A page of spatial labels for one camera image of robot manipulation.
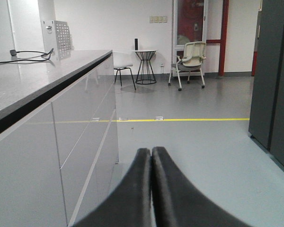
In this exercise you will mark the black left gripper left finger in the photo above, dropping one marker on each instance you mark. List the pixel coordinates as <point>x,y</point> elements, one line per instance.
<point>129,205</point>

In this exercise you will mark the white shell chair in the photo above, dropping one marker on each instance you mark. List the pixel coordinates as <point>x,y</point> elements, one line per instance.
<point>122,61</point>

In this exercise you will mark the yellow floor tape line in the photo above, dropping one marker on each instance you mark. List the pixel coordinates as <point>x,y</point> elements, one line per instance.
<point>153,120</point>

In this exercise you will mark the white perforated metal box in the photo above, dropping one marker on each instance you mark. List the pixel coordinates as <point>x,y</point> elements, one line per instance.
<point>56,36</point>

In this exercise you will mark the glass door fire cabinet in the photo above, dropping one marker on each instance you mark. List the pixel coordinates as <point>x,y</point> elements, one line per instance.
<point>189,22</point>

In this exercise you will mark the grey glossy counter cabinet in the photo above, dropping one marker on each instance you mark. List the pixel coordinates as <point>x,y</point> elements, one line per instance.
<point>58,138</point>

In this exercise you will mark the wall switch panel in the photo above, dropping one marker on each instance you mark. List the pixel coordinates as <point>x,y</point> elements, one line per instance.
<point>158,19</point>

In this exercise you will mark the pale green office chair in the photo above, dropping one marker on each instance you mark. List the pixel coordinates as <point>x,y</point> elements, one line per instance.
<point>192,60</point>

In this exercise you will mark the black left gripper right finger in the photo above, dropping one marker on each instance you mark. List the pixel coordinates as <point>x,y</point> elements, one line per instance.
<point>178,203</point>

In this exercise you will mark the black cylinder speaker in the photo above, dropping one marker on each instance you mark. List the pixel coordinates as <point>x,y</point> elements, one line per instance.
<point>136,46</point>

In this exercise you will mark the red vertical pipe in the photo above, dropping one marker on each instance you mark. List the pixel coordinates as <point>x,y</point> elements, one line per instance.
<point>223,38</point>

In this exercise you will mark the round wire side table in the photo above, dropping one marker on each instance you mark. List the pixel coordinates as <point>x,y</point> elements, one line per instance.
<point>145,75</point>

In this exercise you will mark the dark grey tall cabinet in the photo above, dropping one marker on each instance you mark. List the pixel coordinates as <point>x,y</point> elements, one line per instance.
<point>266,123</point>

